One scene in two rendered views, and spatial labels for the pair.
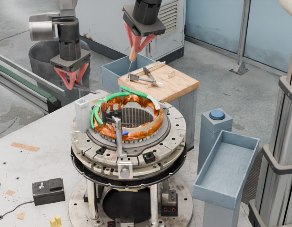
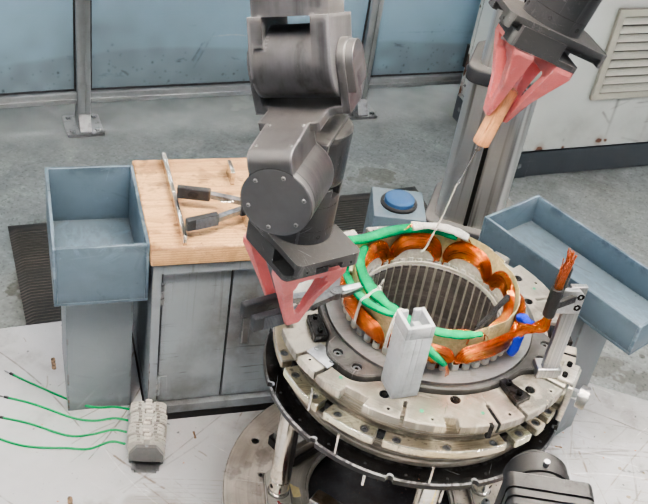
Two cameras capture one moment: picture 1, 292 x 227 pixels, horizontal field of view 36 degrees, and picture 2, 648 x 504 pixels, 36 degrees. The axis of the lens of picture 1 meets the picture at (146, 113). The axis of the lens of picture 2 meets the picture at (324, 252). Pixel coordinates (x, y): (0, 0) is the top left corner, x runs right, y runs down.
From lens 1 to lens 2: 1.21 m
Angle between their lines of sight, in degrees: 56
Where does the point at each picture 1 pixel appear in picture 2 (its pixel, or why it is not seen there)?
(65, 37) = (340, 172)
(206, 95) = not seen: outside the picture
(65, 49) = (330, 209)
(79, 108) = (426, 337)
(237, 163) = (556, 257)
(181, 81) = not seen: hidden behind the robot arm
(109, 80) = (93, 275)
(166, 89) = not seen: hidden behind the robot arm
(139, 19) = (578, 30)
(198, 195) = (642, 340)
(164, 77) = (222, 187)
